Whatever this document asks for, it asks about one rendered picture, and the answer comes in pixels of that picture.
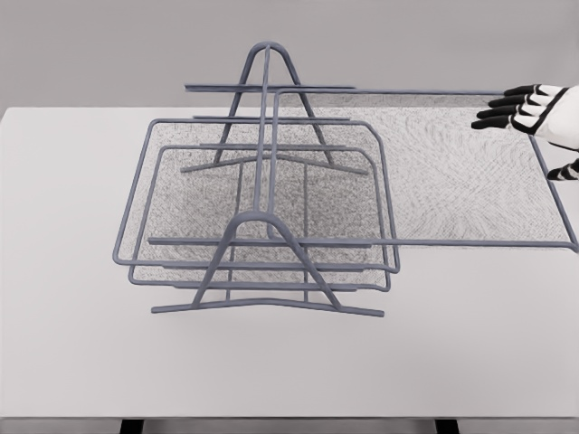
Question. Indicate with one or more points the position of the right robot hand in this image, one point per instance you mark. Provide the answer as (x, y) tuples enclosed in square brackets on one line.
[(557, 118)]

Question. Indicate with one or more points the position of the large grey mesh tray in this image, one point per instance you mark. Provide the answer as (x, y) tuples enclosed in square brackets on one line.
[(452, 181)]

